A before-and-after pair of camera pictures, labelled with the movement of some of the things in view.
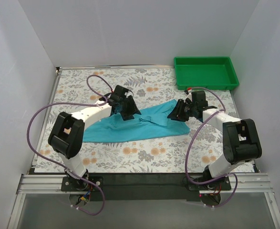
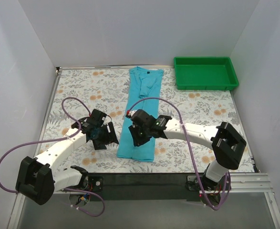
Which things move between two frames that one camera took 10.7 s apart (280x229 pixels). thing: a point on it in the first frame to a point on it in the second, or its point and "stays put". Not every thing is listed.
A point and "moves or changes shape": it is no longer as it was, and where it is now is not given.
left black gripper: (124, 106) to (104, 137)
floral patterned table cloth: (134, 119) stays put
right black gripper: (183, 109) to (137, 133)
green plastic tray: (217, 73) stays put
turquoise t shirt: (153, 123) moves or changes shape
